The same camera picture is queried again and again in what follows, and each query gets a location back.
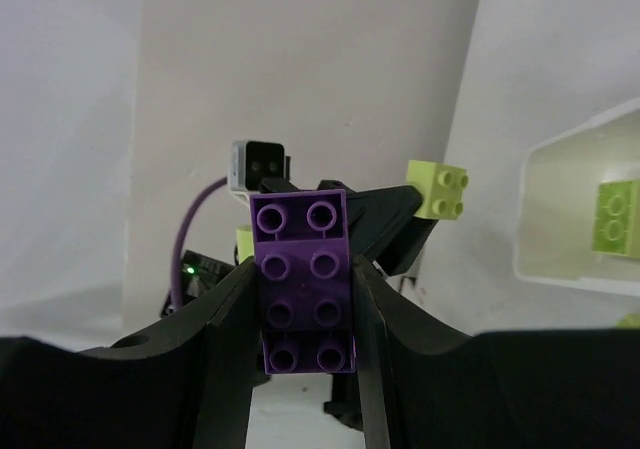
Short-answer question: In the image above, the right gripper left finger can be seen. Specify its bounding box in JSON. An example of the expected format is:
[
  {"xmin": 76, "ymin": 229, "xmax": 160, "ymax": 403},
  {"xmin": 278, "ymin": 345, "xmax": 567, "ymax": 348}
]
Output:
[{"xmin": 1, "ymin": 261, "xmax": 259, "ymax": 448}]

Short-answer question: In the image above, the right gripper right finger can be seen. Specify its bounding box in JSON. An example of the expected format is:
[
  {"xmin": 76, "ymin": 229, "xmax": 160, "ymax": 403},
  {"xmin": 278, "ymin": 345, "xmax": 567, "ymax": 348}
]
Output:
[{"xmin": 352, "ymin": 257, "xmax": 639, "ymax": 448}]

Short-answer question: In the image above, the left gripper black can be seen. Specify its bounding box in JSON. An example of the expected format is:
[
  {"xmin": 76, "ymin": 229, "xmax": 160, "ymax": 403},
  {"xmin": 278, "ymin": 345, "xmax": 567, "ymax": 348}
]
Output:
[{"xmin": 159, "ymin": 177, "xmax": 441, "ymax": 430}]

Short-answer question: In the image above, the green square lego brick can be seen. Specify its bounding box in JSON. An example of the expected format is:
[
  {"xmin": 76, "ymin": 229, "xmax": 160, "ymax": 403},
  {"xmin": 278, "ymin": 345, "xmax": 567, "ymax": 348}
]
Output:
[{"xmin": 406, "ymin": 160, "xmax": 469, "ymax": 220}]

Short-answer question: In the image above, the purple long lego brick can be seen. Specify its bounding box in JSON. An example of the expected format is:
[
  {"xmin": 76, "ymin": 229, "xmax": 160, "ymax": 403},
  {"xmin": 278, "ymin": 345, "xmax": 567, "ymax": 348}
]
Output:
[{"xmin": 250, "ymin": 189, "xmax": 355, "ymax": 374}]

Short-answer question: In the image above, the white three-compartment tray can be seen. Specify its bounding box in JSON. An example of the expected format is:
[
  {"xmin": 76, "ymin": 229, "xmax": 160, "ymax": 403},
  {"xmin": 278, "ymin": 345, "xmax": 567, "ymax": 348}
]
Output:
[{"xmin": 512, "ymin": 99, "xmax": 639, "ymax": 296}]

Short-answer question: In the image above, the green curved lego brick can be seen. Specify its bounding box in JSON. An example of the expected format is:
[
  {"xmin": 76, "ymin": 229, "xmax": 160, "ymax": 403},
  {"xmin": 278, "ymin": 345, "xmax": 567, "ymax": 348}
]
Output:
[{"xmin": 234, "ymin": 224, "xmax": 254, "ymax": 265}]

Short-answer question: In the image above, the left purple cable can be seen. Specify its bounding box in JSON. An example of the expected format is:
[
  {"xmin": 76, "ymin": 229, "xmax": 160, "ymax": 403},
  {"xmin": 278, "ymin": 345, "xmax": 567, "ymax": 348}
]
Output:
[{"xmin": 170, "ymin": 177, "xmax": 231, "ymax": 315}]

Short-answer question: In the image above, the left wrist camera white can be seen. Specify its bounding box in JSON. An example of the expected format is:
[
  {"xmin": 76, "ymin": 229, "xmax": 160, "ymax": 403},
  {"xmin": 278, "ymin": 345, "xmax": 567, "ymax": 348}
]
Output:
[{"xmin": 227, "ymin": 140, "xmax": 291, "ymax": 206}]

